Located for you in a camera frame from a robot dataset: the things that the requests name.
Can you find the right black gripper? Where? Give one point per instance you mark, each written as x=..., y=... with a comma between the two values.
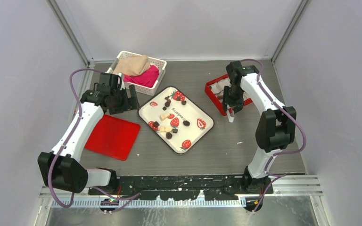
x=238, y=105

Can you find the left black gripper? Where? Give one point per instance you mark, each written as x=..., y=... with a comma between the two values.
x=130, y=103

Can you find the dark oval chocolate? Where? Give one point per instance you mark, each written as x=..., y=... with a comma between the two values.
x=186, y=123

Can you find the metal tongs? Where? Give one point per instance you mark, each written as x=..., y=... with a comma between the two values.
x=230, y=114

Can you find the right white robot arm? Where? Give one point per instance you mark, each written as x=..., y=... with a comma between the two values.
x=275, y=129

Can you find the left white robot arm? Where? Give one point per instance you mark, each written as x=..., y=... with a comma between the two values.
x=61, y=169

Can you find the red chocolate box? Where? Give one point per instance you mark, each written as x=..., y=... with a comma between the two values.
x=222, y=81

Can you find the dark ribbed square chocolate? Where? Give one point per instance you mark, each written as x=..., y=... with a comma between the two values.
x=156, y=124

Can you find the dark teardrop chocolate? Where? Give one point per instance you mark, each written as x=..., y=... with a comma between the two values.
x=169, y=135

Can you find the white paper cup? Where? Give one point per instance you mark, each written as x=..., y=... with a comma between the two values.
x=216, y=89

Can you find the beige cloth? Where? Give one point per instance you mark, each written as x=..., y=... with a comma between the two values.
x=132, y=66

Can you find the magenta cloth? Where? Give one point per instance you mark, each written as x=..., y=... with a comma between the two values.
x=146, y=79

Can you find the red box lid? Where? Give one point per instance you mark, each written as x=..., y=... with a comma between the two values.
x=113, y=137

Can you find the strawberry print white tray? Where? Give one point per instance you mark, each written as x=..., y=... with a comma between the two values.
x=200, y=122

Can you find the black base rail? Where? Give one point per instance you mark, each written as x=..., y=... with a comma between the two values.
x=188, y=188

